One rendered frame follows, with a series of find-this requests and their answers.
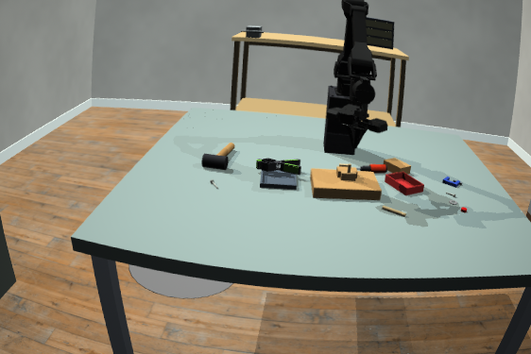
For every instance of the blue c-shaped clamp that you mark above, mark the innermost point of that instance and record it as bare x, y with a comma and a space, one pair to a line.
447, 181

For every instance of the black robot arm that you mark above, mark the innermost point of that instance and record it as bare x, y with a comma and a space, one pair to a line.
355, 59

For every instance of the red shallow tray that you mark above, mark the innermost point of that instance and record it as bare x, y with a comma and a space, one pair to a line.
397, 180

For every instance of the black mallet with wooden handle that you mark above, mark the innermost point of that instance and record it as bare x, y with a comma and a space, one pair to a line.
219, 161

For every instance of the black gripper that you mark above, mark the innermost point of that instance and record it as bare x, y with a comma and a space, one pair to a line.
375, 125

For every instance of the tan wooden block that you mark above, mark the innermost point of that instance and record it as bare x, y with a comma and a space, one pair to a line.
394, 166

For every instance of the tan wooden rod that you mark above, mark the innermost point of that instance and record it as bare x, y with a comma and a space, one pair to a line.
394, 211

